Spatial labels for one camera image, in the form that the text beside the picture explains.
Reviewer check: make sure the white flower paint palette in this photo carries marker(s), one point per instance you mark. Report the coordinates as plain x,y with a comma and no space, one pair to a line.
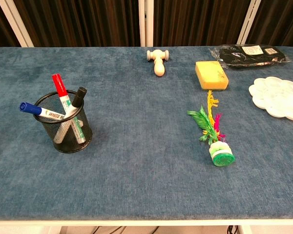
276,97

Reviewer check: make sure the plastic bag with black item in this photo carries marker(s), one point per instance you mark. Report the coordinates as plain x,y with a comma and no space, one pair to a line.
249,58

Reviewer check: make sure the wooden toy hammer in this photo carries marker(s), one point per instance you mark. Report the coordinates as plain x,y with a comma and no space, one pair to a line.
158,67

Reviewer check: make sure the yellow sponge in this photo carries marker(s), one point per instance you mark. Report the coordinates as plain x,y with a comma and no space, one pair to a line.
211,74

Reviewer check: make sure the black mesh pen holder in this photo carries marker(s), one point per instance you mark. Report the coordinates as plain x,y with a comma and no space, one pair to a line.
63,142

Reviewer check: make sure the red cap whiteboard marker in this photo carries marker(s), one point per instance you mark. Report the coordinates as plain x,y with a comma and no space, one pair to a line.
59,86

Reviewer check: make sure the blue cap whiteboard marker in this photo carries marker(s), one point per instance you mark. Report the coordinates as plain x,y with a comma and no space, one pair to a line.
29,107

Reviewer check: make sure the black cap whiteboard marker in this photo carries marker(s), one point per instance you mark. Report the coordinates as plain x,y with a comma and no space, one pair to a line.
78,96

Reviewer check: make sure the blue velvet tablecloth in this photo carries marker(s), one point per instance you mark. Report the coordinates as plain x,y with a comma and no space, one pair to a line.
141,146

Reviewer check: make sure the colourful feather shuttlecock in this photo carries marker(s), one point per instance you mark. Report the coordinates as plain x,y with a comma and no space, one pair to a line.
223,156

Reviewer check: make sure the white frame post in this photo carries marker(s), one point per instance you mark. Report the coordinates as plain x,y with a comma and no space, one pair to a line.
146,22
17,24
249,22

